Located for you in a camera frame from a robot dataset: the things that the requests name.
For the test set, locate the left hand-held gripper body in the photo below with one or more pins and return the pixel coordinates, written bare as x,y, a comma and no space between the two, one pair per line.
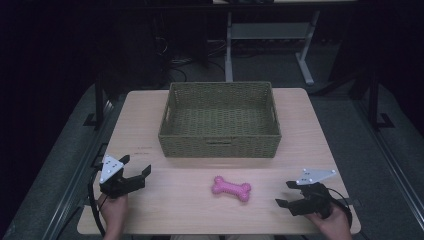
115,185

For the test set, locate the black metal stand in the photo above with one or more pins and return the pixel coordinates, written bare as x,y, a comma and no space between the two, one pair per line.
99,100
374,100

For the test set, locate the person's left hand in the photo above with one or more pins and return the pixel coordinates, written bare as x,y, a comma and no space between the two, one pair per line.
114,213

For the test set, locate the pink bone-shaped toy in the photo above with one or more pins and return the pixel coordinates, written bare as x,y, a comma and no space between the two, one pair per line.
230,188

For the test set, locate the person's right hand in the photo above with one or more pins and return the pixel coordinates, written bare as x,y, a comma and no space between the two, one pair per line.
335,226

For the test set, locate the grey metal desk frame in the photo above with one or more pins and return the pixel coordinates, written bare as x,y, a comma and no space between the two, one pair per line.
266,31

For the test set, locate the green woven basket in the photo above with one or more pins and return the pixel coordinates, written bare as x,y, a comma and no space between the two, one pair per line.
220,146

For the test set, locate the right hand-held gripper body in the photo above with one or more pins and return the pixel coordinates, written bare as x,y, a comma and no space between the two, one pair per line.
315,200

